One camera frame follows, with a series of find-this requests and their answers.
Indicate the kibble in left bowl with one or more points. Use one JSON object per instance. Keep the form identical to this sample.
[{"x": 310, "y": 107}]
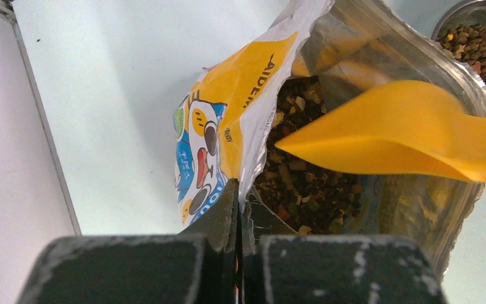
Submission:
[{"x": 467, "y": 44}]

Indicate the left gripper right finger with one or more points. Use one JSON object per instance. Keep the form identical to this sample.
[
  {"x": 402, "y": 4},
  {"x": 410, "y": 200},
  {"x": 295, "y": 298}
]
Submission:
[{"x": 280, "y": 267}]

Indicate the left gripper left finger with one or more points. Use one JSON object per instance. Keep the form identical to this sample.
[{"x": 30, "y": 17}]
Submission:
[{"x": 197, "y": 265}]

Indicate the pet food kibble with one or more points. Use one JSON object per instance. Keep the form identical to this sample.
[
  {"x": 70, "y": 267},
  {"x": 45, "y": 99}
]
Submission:
[{"x": 308, "y": 198}]

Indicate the yellow plastic scoop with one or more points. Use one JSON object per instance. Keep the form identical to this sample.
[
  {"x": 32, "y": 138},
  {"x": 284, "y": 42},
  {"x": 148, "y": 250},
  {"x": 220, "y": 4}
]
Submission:
[{"x": 403, "y": 127}]

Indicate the left steel bowl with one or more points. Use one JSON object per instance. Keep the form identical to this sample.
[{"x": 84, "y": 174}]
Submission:
[{"x": 462, "y": 13}]

